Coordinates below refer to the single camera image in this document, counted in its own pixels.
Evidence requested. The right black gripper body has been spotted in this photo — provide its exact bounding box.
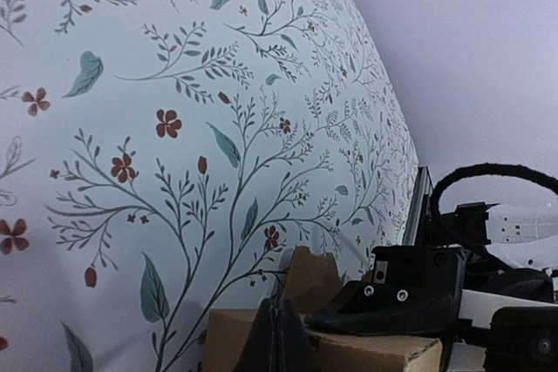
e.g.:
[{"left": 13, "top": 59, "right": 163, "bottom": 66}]
[{"left": 372, "top": 246, "right": 557, "bottom": 371}]

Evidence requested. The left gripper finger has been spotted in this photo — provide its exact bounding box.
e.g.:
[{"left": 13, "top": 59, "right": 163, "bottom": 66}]
[{"left": 235, "top": 298, "right": 321, "bottom": 372}]

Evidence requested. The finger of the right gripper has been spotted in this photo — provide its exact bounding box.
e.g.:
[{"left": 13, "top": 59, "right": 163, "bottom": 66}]
[{"left": 304, "top": 281, "right": 459, "bottom": 336}]

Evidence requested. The brown cardboard paper box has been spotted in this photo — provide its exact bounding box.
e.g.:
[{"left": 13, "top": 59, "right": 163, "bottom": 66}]
[{"left": 203, "top": 246, "right": 443, "bottom": 371}]

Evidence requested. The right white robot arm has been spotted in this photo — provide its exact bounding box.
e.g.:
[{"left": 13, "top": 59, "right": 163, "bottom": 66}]
[{"left": 305, "top": 204, "right": 557, "bottom": 371}]

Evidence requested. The right aluminium frame post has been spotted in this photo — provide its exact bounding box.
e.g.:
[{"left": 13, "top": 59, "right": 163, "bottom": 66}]
[{"left": 402, "top": 166, "right": 433, "bottom": 246}]

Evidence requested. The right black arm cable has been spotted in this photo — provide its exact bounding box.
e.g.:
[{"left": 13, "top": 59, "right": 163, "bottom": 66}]
[{"left": 429, "top": 163, "right": 558, "bottom": 268}]

